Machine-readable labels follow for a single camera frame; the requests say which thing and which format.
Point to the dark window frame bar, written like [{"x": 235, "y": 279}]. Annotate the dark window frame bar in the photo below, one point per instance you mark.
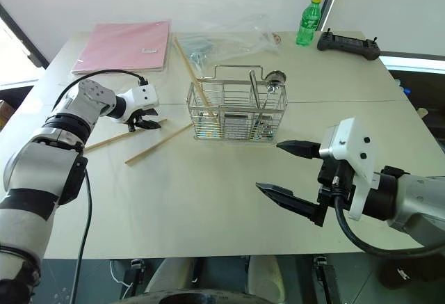
[{"x": 24, "y": 36}]

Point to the blue packaged item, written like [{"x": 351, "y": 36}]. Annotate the blue packaged item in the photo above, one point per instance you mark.
[{"x": 198, "y": 45}]

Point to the black remote controller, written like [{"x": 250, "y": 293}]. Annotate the black remote controller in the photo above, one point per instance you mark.
[{"x": 347, "y": 45}]

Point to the pink paper pack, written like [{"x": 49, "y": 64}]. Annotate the pink paper pack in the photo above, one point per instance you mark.
[{"x": 125, "y": 45}]

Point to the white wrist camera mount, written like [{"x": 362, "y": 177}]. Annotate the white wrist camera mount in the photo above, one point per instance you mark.
[
  {"x": 354, "y": 151},
  {"x": 144, "y": 95}
]

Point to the green plastic bottle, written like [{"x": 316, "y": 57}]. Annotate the green plastic bottle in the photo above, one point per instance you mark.
[{"x": 307, "y": 22}]

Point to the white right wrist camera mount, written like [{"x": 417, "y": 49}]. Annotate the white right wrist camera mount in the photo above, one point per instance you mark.
[{"x": 354, "y": 151}]

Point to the dark rounded shape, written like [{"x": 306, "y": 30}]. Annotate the dark rounded shape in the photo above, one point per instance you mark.
[{"x": 194, "y": 298}]

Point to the white rounded shape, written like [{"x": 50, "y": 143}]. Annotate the white rounded shape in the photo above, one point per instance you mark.
[
  {"x": 264, "y": 276},
  {"x": 170, "y": 273}
]

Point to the metal spoon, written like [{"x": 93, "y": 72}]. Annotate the metal spoon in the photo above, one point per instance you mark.
[{"x": 274, "y": 77}]

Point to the black rounded base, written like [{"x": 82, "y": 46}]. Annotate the black rounded base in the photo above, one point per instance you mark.
[{"x": 410, "y": 269}]

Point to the thin metal utensil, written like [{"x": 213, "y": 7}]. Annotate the thin metal utensil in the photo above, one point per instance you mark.
[{"x": 253, "y": 85}]

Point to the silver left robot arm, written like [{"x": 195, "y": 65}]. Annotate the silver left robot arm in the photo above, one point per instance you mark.
[{"x": 52, "y": 165}]

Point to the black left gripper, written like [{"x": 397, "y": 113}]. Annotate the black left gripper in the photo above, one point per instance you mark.
[{"x": 135, "y": 122}]

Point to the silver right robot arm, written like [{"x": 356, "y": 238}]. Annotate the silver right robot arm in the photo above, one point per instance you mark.
[{"x": 417, "y": 199}]

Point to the clear plastic bag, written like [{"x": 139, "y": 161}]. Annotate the clear plastic bag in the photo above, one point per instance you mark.
[{"x": 240, "y": 36}]

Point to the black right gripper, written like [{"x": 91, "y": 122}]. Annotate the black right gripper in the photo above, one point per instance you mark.
[{"x": 335, "y": 185}]

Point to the wooden chopstick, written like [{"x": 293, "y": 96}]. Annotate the wooden chopstick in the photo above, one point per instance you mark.
[
  {"x": 189, "y": 69},
  {"x": 156, "y": 145},
  {"x": 118, "y": 137}
]

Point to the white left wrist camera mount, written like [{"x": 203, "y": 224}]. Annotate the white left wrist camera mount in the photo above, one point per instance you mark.
[{"x": 144, "y": 95}]

